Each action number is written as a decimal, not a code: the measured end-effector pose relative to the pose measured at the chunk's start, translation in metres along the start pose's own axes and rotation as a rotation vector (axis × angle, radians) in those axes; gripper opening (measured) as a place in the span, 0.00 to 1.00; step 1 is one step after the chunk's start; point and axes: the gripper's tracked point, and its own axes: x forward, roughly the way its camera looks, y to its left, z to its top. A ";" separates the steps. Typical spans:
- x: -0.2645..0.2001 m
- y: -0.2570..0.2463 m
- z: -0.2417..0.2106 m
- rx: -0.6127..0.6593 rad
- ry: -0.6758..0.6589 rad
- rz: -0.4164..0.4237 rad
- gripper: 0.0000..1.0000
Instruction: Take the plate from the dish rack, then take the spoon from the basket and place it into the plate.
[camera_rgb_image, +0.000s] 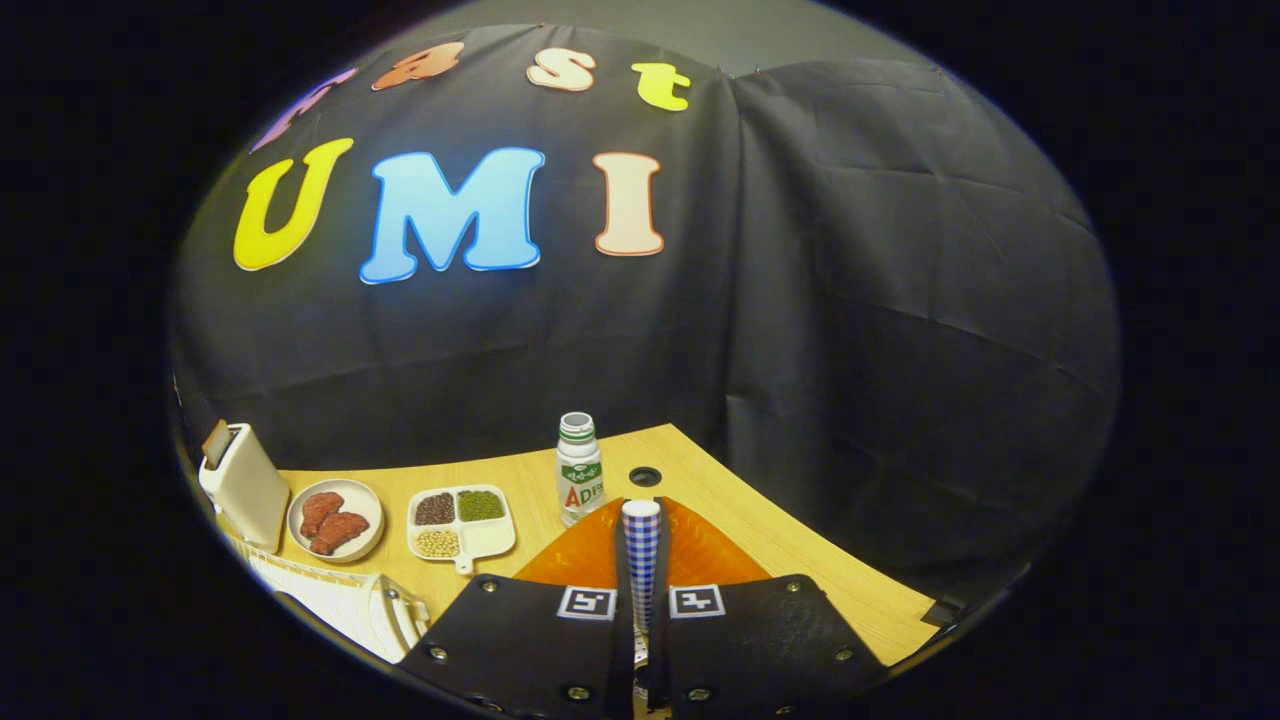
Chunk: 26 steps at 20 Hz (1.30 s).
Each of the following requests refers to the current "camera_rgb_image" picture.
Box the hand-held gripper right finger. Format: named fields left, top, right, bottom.
left=645, top=497, right=891, bottom=717

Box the small beige plate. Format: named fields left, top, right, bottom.
left=287, top=479, right=385, bottom=564

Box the white toaster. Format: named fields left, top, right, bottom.
left=198, top=420, right=291, bottom=554

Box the white wire dish rack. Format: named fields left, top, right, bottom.
left=225, top=535, right=431, bottom=664

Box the red meat piece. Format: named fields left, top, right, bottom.
left=309, top=511, right=370, bottom=556
left=300, top=491, right=345, bottom=539

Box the white divided dish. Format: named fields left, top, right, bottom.
left=406, top=485, right=517, bottom=576

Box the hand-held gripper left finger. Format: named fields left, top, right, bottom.
left=400, top=497, right=636, bottom=720

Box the white drink bottle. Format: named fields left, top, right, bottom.
left=555, top=412, right=607, bottom=528

